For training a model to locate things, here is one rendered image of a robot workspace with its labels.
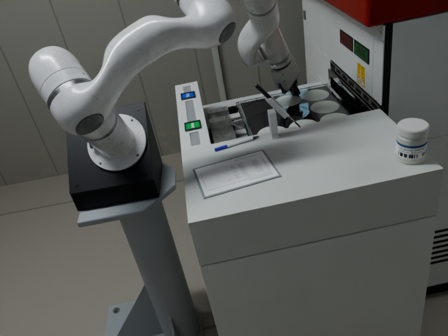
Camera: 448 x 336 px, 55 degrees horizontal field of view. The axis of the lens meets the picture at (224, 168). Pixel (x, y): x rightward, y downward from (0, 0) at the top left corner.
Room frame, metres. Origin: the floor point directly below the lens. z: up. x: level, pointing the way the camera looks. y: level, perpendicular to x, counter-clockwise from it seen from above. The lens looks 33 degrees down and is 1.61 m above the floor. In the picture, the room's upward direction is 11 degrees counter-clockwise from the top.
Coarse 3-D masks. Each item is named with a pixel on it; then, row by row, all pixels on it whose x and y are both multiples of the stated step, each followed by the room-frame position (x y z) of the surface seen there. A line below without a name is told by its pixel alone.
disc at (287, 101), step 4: (284, 96) 1.51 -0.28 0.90; (288, 96) 1.51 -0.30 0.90; (292, 96) 1.50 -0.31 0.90; (296, 96) 1.49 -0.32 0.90; (276, 100) 1.49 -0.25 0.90; (280, 100) 1.48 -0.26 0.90; (284, 100) 1.48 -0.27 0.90; (288, 100) 1.47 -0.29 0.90; (292, 100) 1.46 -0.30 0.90; (296, 100) 1.46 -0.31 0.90; (300, 100) 1.45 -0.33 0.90; (284, 104) 1.44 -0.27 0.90; (288, 104) 1.44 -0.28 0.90; (292, 104) 1.43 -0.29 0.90; (296, 104) 1.43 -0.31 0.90
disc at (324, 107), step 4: (316, 104) 1.39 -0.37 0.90; (320, 104) 1.39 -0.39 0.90; (324, 104) 1.38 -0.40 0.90; (328, 104) 1.38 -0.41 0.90; (332, 104) 1.37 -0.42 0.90; (336, 104) 1.36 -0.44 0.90; (312, 108) 1.37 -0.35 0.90; (316, 108) 1.36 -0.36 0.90; (320, 108) 1.36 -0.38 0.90; (324, 108) 1.35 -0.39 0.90; (328, 108) 1.35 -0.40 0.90; (332, 108) 1.34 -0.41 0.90; (336, 108) 1.33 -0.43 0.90; (316, 112) 1.33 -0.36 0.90; (320, 112) 1.33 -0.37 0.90; (324, 112) 1.32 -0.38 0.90; (328, 112) 1.32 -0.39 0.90
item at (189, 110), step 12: (192, 84) 1.66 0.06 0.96; (180, 96) 1.57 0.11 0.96; (180, 108) 1.45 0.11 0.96; (192, 108) 1.44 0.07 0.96; (180, 120) 1.36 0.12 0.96; (192, 120) 1.35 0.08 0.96; (204, 120) 1.32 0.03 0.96; (180, 132) 1.27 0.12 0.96; (192, 132) 1.25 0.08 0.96; (204, 132) 1.23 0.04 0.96; (192, 144) 1.18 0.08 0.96; (204, 144) 1.16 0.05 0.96
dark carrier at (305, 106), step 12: (276, 96) 1.53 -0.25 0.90; (300, 96) 1.48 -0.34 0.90; (252, 108) 1.46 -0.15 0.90; (264, 108) 1.45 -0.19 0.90; (288, 108) 1.41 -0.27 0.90; (300, 108) 1.39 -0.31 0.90; (252, 120) 1.37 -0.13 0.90; (264, 120) 1.35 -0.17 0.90; (288, 120) 1.31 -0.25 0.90; (252, 132) 1.28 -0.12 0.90
